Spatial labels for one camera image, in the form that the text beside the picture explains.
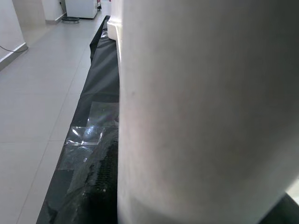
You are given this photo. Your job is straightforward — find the black wall cable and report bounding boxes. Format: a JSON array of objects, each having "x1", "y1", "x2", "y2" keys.
[{"x1": 0, "y1": 44, "x2": 25, "y2": 52}]

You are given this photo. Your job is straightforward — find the clear tape cross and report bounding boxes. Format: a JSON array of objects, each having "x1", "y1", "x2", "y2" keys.
[{"x1": 57, "y1": 101, "x2": 120, "y2": 171}]

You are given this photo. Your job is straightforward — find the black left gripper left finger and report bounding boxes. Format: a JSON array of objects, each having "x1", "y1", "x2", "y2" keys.
[{"x1": 53, "y1": 126, "x2": 120, "y2": 224}]

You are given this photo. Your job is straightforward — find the grey cabinet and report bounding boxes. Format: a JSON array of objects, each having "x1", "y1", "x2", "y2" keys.
[{"x1": 65, "y1": 0, "x2": 98, "y2": 19}]

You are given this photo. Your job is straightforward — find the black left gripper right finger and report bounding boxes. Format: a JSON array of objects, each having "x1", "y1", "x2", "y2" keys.
[{"x1": 259, "y1": 192, "x2": 299, "y2": 224}]

